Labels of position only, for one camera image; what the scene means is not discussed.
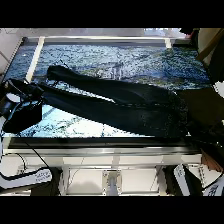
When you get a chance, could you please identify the dark blue jeans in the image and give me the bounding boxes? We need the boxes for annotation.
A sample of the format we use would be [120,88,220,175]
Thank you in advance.
[37,64,192,140]

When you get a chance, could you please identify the silver frame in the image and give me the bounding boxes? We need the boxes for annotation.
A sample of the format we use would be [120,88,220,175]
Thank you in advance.
[0,145,224,197]

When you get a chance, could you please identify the black cable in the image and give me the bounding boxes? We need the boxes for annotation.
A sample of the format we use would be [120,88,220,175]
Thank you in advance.
[19,138,53,171]

